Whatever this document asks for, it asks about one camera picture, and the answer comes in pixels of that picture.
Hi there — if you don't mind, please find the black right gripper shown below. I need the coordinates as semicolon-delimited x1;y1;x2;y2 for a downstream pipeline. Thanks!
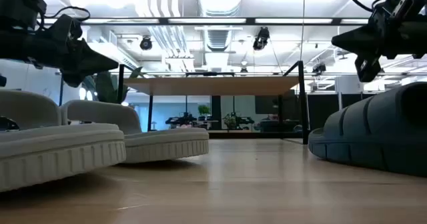
331;0;427;83

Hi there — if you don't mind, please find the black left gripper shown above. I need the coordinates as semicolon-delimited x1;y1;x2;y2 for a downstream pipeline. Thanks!
13;27;120;89

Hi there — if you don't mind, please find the white foam slide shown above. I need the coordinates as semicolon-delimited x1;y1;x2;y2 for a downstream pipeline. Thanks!
0;89;127;193
61;99;210;165

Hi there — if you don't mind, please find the dark grey foam slide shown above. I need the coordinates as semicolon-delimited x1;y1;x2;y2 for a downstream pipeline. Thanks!
308;81;427;179

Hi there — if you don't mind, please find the wooden shelf with black legs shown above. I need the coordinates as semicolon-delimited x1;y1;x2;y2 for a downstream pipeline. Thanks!
116;60;310;146

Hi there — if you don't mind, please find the large green leafy plant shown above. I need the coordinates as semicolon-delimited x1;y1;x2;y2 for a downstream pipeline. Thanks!
83;66;145;105

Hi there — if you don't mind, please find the black ceiling spotlight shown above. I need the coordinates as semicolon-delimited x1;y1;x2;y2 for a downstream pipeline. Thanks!
312;63;328;75
252;27;271;51
139;36;153;51

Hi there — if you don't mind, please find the black room partition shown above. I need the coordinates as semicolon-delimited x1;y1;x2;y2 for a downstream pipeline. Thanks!
306;93;374;132

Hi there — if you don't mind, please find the background black robot station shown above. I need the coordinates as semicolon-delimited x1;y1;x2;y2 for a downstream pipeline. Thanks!
165;112;198;129
233;112;256;131

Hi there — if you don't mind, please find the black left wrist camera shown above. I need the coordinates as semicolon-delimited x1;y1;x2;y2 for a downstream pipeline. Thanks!
49;13;84;41

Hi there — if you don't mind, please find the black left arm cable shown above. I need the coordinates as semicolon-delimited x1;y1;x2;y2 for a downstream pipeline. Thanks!
35;0;91;30

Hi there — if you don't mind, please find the black overhead frame bar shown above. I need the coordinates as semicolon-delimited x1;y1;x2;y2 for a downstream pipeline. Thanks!
42;16;372;26

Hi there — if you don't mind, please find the white ceiling air duct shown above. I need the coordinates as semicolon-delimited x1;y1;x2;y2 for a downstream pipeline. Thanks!
195;0;245;72

